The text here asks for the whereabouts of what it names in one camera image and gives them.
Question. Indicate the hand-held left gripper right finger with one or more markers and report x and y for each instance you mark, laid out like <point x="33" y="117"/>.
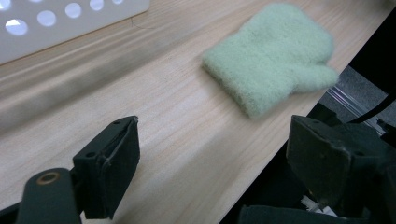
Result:
<point x="323" y="161"/>

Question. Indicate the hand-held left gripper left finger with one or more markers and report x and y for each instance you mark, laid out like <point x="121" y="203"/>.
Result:
<point x="107" y="168"/>

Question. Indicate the light green fuzzy mitten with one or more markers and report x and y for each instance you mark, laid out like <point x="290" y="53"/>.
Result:
<point x="271" y="59"/>

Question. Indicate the white perforated plastic basket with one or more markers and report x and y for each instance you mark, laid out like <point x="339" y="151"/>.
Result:
<point x="56" y="25"/>

